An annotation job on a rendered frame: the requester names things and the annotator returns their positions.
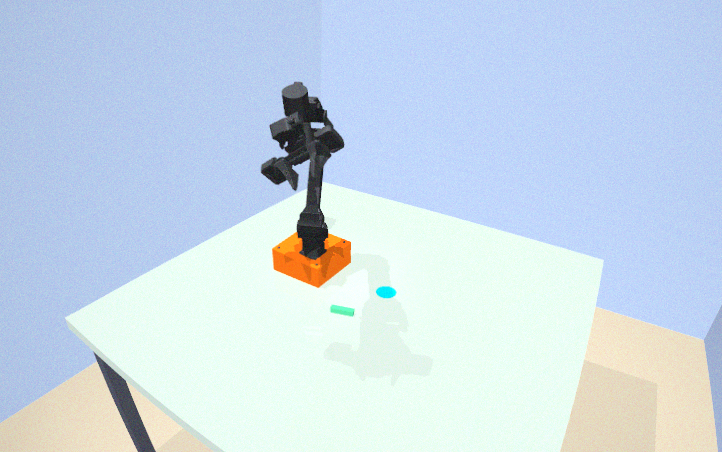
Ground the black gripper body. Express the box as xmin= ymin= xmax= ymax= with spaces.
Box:
xmin=260 ymin=125 xmax=344 ymax=185

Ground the green rectangular post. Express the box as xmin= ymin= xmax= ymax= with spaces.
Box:
xmin=330 ymin=305 xmax=354 ymax=317

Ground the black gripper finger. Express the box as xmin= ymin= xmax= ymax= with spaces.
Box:
xmin=306 ymin=139 xmax=331 ymax=179
xmin=273 ymin=159 xmax=299 ymax=191

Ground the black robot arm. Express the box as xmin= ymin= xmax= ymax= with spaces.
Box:
xmin=269 ymin=81 xmax=334 ymax=261

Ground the cyan circle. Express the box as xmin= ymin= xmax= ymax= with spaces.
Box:
xmin=376 ymin=287 xmax=396 ymax=298

